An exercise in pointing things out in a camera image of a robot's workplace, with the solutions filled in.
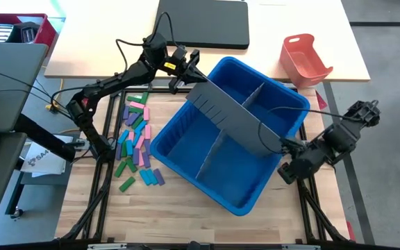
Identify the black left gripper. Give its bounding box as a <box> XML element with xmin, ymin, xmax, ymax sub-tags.
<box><xmin>160</xmin><ymin>50</ymin><xmax>209</xmax><ymax>95</ymax></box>

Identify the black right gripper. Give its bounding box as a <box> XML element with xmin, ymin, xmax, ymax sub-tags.
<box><xmin>277</xmin><ymin>138</ymin><xmax>326</xmax><ymax>185</ymax></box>

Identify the large blue plastic bin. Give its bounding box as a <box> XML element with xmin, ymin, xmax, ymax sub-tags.
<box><xmin>150</xmin><ymin>56</ymin><xmax>311</xmax><ymax>217</ymax></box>

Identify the orange plastic basket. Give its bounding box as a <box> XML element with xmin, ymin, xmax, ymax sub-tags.
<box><xmin>278</xmin><ymin>33</ymin><xmax>334</xmax><ymax>89</ymax></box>

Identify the red floor marker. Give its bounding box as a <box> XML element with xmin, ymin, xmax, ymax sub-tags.
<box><xmin>345</xmin><ymin>221</ymin><xmax>356</xmax><ymax>241</ymax></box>
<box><xmin>316</xmin><ymin>90</ymin><xmax>328</xmax><ymax>110</ymax></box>

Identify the black foam pad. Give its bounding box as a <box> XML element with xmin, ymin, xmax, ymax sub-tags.
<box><xmin>154</xmin><ymin>0</ymin><xmax>251</xmax><ymax>50</ymax></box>

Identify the light wooden side table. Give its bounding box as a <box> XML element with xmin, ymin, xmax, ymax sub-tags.
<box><xmin>44</xmin><ymin>0</ymin><xmax>371</xmax><ymax>83</ymax></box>

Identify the red plastic crate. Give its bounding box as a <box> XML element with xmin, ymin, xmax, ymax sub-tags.
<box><xmin>0</xmin><ymin>12</ymin><xmax>58</xmax><ymax>48</ymax></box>

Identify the black support bar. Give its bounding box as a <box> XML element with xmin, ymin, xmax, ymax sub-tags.
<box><xmin>12</xmin><ymin>112</ymin><xmax>78</xmax><ymax>163</ymax></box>

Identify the black toaster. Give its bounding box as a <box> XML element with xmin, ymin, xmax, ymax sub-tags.
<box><xmin>7</xmin><ymin>21</ymin><xmax>42</xmax><ymax>44</ymax></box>

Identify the white printed paper sheet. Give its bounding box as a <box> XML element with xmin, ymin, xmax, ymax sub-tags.
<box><xmin>19</xmin><ymin>133</ymin><xmax>68</xmax><ymax>178</ymax></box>

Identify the grey equipment cart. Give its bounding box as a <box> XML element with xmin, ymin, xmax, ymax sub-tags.
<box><xmin>0</xmin><ymin>41</ymin><xmax>49</xmax><ymax>224</ymax></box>

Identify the silver toaster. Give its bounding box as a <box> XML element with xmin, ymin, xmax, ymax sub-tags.
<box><xmin>0</xmin><ymin>23</ymin><xmax>15</xmax><ymax>43</ymax></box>

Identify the black cart leg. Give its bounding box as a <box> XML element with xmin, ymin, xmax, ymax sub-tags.
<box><xmin>4</xmin><ymin>169</ymin><xmax>26</xmax><ymax>216</ymax></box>

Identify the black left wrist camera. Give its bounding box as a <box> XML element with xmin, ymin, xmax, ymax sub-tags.
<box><xmin>171</xmin><ymin>46</ymin><xmax>188</xmax><ymax>65</ymax></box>

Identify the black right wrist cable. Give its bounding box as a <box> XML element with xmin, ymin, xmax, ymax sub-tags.
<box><xmin>257</xmin><ymin>106</ymin><xmax>359</xmax><ymax>156</ymax></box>

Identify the silver frame bracket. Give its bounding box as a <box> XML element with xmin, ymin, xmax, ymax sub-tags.
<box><xmin>281</xmin><ymin>244</ymin><xmax>322</xmax><ymax>250</ymax></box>
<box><xmin>87</xmin><ymin>242</ymin><xmax>128</xmax><ymax>250</ymax></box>

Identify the yellow cable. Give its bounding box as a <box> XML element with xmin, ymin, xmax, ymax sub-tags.
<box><xmin>45</xmin><ymin>78</ymin><xmax>65</xmax><ymax>113</ymax></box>

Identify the thin black cable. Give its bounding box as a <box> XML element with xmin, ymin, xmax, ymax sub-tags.
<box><xmin>0</xmin><ymin>65</ymin><xmax>53</xmax><ymax>100</ymax></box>
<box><xmin>0</xmin><ymin>88</ymin><xmax>52</xmax><ymax>105</ymax></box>

